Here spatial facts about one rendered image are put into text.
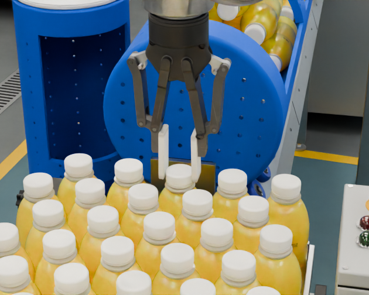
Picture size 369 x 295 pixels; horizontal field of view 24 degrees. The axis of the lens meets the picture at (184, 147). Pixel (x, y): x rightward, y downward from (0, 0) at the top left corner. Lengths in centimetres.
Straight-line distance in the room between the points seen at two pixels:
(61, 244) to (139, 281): 12
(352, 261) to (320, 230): 204
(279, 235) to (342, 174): 237
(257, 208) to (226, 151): 27
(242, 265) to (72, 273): 19
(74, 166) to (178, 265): 26
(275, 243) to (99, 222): 22
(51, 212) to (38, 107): 108
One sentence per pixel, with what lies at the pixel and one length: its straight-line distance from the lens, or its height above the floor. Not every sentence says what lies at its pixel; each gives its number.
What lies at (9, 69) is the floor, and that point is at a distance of 437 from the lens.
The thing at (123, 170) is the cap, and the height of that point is 110.
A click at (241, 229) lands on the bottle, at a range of 109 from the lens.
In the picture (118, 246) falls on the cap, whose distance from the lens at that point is 101.
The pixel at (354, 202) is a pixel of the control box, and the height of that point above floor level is 110.
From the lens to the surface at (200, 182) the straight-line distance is 129.
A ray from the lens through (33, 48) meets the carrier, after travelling 208.
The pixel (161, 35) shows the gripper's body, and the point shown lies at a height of 131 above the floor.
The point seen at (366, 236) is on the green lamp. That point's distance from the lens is 103.
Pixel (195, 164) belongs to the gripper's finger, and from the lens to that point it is 113.
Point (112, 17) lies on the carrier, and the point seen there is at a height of 99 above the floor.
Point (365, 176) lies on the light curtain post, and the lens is 295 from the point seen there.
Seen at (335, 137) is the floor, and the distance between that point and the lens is 368.
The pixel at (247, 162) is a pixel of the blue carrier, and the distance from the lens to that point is 134.
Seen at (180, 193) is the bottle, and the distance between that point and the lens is 116.
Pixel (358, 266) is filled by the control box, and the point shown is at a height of 110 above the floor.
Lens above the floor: 168
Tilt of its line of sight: 28 degrees down
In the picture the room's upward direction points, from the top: straight up
